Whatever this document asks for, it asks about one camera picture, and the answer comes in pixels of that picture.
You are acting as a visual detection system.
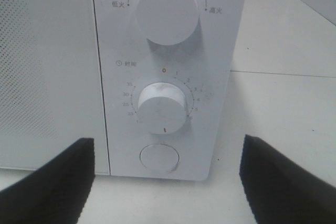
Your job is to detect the white round door button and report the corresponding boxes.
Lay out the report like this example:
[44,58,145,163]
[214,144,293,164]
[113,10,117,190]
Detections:
[140,144,180,173]

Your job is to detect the white microwave door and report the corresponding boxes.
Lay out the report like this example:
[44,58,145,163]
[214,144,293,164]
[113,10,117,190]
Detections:
[1,0,109,175]

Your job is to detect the white microwave oven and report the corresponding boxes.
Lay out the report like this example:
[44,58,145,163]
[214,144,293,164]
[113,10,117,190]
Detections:
[93,0,244,180]

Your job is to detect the white timer knob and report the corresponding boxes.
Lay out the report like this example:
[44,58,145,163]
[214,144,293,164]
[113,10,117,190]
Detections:
[137,82,187,134]

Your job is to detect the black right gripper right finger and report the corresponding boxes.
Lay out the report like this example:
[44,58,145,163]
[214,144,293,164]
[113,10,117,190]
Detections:
[239,135,335,223]

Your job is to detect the white power knob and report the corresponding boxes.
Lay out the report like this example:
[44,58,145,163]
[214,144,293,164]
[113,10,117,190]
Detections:
[135,0,199,46]

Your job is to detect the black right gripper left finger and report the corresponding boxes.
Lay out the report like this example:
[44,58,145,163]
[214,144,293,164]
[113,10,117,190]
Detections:
[1,138,95,223]

